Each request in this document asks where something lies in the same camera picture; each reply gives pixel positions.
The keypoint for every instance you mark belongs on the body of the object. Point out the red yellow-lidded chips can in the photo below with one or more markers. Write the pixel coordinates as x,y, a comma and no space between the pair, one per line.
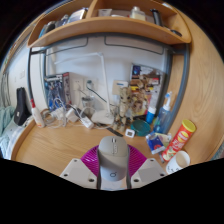
178,140

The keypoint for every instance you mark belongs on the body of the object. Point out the white power strip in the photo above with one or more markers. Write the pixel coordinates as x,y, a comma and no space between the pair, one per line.
87,123

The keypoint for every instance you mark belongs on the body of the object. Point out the blue spray bottle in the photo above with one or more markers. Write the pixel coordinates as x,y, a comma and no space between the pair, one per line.
163,118

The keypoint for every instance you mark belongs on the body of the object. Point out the white charger block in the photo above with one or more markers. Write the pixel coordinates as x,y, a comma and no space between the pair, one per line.
71,115

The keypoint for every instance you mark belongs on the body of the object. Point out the white blue-capped tube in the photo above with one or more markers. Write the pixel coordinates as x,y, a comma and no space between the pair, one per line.
150,115

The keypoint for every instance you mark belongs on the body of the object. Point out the blue white checkered bedding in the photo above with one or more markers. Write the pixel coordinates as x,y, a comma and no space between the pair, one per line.
8,140

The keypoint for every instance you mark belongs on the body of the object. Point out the teal round lid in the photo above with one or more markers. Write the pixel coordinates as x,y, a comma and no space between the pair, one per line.
140,127

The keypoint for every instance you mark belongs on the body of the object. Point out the small white cube clock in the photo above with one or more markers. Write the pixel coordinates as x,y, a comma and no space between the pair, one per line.
130,133

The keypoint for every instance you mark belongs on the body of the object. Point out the golden robot model figure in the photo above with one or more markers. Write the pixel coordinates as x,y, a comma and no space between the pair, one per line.
123,106

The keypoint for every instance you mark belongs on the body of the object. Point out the blue packet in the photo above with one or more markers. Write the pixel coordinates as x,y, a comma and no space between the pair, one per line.
154,142

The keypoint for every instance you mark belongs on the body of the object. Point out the white red-capped pump lotion bottle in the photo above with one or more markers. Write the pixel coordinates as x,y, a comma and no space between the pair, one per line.
38,118

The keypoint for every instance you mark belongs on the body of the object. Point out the teal blanket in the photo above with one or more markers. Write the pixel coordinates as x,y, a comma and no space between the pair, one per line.
5,118

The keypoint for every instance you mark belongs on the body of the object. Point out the grey computer mouse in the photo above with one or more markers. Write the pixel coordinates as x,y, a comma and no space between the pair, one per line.
113,160

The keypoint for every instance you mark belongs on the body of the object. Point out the grey metal desk frame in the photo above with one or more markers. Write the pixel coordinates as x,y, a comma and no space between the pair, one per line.
180,90

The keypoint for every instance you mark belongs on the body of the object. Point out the black bag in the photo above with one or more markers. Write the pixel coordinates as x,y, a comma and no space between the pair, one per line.
21,108

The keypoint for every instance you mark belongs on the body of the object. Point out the white desk lamp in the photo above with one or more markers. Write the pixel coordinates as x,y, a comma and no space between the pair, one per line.
101,117

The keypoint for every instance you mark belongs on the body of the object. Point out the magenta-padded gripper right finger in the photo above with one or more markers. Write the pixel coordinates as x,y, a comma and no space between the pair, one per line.
148,170

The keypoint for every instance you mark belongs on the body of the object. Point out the blue robot model kit box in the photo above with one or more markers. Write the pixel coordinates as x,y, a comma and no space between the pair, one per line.
53,90

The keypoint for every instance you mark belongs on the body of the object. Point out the white mug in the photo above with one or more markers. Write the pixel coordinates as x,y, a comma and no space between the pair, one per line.
178,161

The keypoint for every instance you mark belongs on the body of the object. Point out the colourful model kit box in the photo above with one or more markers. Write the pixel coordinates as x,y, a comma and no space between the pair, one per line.
146,80

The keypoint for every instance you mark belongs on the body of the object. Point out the wooden shelf unit with items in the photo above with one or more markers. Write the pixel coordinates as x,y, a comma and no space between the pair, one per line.
110,25

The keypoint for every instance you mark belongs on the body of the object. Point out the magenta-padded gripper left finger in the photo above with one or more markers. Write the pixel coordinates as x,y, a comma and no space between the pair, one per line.
76,170

